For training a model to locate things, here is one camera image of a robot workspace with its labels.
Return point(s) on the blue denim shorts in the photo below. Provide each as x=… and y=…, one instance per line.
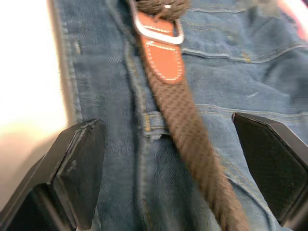
x=216, y=96

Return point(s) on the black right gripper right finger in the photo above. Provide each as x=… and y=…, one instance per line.
x=272, y=163

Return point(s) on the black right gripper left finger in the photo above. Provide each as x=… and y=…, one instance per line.
x=72, y=173

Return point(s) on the brown braided belt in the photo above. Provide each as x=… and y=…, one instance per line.
x=178, y=101

